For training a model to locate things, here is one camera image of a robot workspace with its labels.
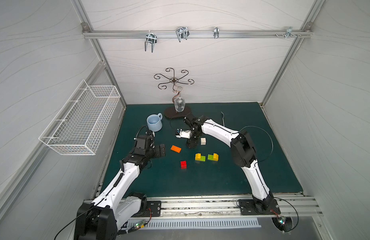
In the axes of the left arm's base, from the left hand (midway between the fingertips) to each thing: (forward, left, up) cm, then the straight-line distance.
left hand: (157, 147), depth 85 cm
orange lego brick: (+5, -9, -10) cm, 14 cm away
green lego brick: (-1, -31, -9) cm, 33 cm away
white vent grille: (-34, -22, -11) cm, 42 cm away
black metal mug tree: (+34, -4, -7) cm, 35 cm away
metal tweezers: (+31, -43, -10) cm, 54 cm away
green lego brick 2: (-2, -24, -7) cm, 25 cm away
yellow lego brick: (-2, -24, -7) cm, 25 cm away
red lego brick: (-7, -15, -8) cm, 18 cm away
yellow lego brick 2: (-2, -34, -7) cm, 35 cm away
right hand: (+10, -19, -6) cm, 22 cm away
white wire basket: (0, +34, +21) cm, 40 cm away
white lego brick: (+9, -27, -7) cm, 29 cm away
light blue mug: (+23, +7, -6) cm, 25 cm away
